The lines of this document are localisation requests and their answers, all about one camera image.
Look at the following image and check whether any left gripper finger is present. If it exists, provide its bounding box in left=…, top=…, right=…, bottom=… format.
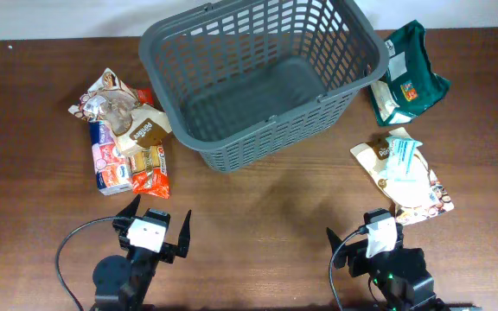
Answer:
left=117, top=194, right=141, bottom=218
left=176, top=210, right=192, bottom=258

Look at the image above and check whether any beige pantree pouch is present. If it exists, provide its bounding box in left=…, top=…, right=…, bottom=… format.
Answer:
left=350, top=127, right=455, bottom=225
left=68, top=68, right=172, bottom=156

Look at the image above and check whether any light blue tissue pack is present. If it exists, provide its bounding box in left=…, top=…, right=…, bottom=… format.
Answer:
left=379, top=136, right=423, bottom=181

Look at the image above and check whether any dark green snack bag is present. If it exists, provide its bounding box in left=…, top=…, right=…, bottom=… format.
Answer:
left=370, top=20, right=450, bottom=126

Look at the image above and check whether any grey plastic slotted basket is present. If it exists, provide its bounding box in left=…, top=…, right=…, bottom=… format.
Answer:
left=138, top=0, right=389, bottom=172

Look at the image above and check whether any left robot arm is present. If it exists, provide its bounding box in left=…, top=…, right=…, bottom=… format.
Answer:
left=92, top=195, right=191, bottom=311

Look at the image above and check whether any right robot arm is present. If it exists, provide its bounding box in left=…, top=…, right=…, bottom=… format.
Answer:
left=326, top=209, right=449, bottom=311

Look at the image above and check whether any blue Kleenex tissue pack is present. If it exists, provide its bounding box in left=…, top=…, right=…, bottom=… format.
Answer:
left=88, top=121, right=132, bottom=195

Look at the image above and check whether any orange spaghetti packet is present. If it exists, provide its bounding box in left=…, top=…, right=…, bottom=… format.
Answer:
left=129, top=144, right=170, bottom=199

